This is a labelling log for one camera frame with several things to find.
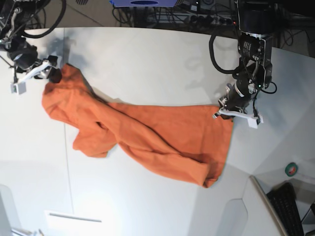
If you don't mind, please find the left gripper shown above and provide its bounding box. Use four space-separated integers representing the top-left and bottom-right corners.
218 82 257 120

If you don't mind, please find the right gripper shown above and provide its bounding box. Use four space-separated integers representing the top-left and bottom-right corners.
7 37 62 83

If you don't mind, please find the orange t-shirt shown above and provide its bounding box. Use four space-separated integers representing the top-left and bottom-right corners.
42 64 233 188

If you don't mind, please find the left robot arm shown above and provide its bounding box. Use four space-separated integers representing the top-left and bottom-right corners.
209 0 277 124

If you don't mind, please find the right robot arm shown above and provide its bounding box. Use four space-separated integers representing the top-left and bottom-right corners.
0 0 67 85

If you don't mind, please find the green tape roll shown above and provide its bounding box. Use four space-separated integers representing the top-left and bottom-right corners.
284 162 298 177

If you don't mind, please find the blue box with oval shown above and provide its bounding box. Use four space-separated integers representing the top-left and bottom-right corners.
109 0 184 7

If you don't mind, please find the black keyboard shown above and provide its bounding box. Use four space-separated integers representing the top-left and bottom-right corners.
267 182 304 236

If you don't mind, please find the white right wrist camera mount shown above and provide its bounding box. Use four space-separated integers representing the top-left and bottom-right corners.
10 59 54 95

